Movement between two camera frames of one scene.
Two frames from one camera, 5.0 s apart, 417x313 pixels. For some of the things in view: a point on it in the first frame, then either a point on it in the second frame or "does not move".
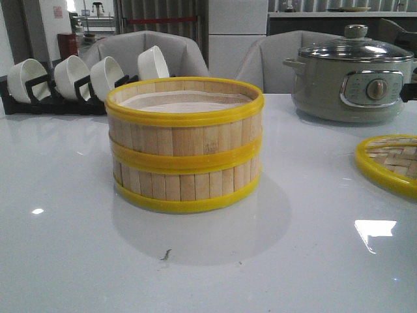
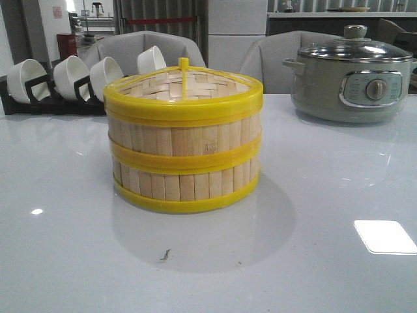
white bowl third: (103, 75) does not move
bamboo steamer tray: (186, 125) does not move
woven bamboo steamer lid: (391, 161) -> (183, 94)
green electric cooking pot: (348, 89) does not move
